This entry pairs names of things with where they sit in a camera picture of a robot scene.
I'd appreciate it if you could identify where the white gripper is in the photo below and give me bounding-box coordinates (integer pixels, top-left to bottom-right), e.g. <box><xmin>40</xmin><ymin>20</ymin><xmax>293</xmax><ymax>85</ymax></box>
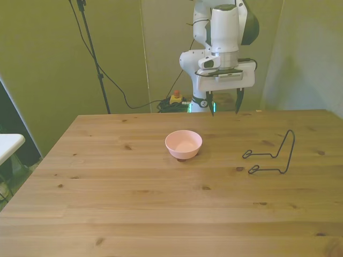
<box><xmin>196</xmin><ymin>61</ymin><xmax>256</xmax><ymax>117</ymax></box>

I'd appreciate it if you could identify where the pink plastic bowl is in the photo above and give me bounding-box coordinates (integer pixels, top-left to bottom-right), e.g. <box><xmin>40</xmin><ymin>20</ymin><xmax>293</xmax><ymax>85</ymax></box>
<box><xmin>165</xmin><ymin>129</ymin><xmax>203</xmax><ymax>160</ymax></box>

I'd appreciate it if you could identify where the yellow emergency stop button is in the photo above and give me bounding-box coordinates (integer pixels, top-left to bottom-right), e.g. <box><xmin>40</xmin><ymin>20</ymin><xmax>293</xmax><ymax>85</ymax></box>
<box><xmin>170</xmin><ymin>90</ymin><xmax>183</xmax><ymax>105</ymax></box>

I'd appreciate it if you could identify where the black tripod stand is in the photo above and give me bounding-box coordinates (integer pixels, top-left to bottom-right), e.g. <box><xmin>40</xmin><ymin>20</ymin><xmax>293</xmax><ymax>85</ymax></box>
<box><xmin>68</xmin><ymin>0</ymin><xmax>112</xmax><ymax>115</ymax></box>

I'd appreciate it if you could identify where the white side table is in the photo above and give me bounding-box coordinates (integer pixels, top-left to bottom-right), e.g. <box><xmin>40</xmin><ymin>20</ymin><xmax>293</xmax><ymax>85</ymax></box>
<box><xmin>0</xmin><ymin>133</ymin><xmax>26</xmax><ymax>167</ymax></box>

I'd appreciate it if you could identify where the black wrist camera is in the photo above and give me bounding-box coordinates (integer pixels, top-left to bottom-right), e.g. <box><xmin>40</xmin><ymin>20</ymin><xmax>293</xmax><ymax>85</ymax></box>
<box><xmin>195</xmin><ymin>68</ymin><xmax>244</xmax><ymax>79</ymax></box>

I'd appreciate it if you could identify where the short black camera cable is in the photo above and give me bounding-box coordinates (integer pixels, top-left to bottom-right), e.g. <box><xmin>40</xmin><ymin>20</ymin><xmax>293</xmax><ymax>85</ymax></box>
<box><xmin>237</xmin><ymin>57</ymin><xmax>258</xmax><ymax>72</ymax></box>

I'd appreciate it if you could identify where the coiled black cable bundle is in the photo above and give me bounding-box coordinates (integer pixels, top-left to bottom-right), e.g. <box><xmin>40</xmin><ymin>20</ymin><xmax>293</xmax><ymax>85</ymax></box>
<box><xmin>156</xmin><ymin>98</ymin><xmax>192</xmax><ymax>114</ymax></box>

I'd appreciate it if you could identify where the black wire rack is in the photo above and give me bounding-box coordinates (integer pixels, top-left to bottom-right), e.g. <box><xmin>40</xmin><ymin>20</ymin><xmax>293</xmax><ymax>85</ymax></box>
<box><xmin>242</xmin><ymin>129</ymin><xmax>296</xmax><ymax>175</ymax></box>

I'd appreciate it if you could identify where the long black cable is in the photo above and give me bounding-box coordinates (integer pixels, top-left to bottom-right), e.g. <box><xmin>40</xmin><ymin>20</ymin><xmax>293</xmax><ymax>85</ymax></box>
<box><xmin>69</xmin><ymin>0</ymin><xmax>172</xmax><ymax>110</ymax></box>

